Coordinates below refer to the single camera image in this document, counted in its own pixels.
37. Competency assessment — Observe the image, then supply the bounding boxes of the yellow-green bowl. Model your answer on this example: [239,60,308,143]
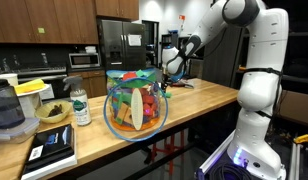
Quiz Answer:
[34,100,74,125]

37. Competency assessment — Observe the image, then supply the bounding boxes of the red stool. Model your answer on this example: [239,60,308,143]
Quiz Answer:
[150,129,187,177]

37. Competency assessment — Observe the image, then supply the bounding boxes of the black coiled cables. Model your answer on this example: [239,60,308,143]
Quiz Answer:
[208,161,253,180]

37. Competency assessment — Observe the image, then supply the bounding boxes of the black book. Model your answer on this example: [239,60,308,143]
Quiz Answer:
[22,123,76,174]

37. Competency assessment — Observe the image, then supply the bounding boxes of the white box on microwave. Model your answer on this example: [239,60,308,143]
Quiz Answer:
[84,45,98,54]

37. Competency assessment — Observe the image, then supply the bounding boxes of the white paper sheet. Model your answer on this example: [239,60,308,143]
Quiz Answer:
[127,34,142,47]

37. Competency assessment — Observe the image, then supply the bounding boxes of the grey crumpled cloth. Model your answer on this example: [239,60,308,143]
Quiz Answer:
[182,79,196,90]

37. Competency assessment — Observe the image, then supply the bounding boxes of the clear bag of colourful blocks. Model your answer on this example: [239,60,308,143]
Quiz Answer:
[103,68,169,143]

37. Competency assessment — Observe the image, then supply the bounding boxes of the dark translucent jar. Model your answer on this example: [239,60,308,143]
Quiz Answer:
[0,77,26,130]

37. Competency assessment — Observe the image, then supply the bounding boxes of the white cup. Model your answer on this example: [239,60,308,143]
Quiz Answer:
[0,73,20,87]

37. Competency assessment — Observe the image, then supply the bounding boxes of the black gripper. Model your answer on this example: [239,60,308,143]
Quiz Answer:
[160,69,173,94]

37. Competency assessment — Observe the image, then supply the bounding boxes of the white plate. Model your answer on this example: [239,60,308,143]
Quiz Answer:
[15,83,51,98]

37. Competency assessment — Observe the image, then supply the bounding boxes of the clear plastic lidded container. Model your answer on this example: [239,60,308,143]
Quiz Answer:
[0,117,41,145]

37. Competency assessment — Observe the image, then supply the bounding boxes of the white spray bottle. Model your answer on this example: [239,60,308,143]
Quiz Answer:
[62,75,93,127]

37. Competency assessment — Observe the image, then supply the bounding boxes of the silver microwave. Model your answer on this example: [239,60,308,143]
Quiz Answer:
[68,52,102,70]

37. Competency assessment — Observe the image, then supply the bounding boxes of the black stove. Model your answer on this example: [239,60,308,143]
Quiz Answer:
[13,65,71,100]

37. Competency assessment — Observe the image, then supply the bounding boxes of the white tub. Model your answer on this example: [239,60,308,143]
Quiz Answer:
[17,92,42,119]

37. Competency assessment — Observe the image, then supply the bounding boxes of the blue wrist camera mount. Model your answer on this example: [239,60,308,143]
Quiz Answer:
[169,70,186,83]

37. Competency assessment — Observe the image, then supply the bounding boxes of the stainless steel refrigerator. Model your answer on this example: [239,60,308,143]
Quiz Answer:
[97,18,148,72]

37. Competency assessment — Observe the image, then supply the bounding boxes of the brown wooden base cabinet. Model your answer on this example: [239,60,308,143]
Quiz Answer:
[67,69,108,99]

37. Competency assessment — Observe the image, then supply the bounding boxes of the yellow sponge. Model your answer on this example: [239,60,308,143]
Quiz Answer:
[13,78,46,95]

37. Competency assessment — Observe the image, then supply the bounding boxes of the brown wooden wall cabinets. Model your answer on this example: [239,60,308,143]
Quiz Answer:
[0,0,140,45]

